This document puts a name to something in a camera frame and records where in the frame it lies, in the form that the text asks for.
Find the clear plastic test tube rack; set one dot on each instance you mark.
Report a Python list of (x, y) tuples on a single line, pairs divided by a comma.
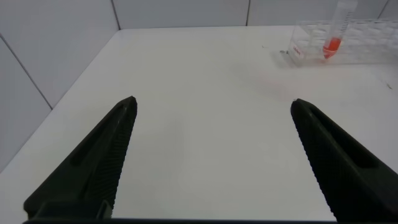
[(363, 46)]

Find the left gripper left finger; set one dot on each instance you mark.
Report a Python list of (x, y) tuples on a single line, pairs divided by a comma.
[(93, 161)]

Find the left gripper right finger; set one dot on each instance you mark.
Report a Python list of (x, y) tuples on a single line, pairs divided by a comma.
[(348, 168)]

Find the test tube with red pigment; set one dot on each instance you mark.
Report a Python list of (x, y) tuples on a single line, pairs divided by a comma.
[(332, 46)]

